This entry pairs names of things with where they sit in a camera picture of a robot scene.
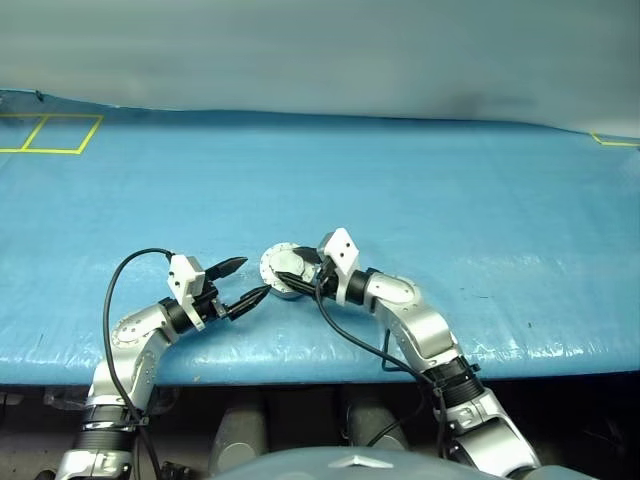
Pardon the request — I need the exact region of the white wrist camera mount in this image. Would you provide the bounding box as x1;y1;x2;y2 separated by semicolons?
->
316;226;362;305
166;254;207;332

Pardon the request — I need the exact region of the small round metal lid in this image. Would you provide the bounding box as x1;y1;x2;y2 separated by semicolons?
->
258;240;321;292

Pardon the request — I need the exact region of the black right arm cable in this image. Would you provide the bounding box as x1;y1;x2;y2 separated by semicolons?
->
314;279;450;459

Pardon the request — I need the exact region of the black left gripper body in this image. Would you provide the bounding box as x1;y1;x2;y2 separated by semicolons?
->
192;282;231;325

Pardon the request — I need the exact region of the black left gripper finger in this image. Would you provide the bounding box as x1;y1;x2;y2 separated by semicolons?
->
227;285;273;322
203;255;249;282

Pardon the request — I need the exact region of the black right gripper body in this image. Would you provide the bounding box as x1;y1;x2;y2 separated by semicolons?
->
312;256;342;298

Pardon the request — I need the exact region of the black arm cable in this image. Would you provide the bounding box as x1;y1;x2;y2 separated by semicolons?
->
314;279;450;459
101;247;175;480

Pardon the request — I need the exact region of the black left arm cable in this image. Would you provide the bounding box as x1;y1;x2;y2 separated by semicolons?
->
101;247;175;480

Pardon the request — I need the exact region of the grey-blue robot torso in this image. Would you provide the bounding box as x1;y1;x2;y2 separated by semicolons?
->
206;445;566;480

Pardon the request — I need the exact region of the grey rounded leg shape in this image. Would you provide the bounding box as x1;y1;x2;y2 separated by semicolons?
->
208;401;270;475
346;398;410;450

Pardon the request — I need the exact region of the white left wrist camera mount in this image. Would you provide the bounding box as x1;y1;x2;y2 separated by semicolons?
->
166;254;207;332

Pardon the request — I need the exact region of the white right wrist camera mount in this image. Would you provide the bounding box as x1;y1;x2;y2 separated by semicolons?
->
316;226;362;305

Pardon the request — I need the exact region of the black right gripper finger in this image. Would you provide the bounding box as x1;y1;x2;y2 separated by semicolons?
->
276;270;321;298
291;244;327;265

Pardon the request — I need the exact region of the blue table cover sheet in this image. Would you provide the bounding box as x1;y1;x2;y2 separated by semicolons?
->
0;88;640;387

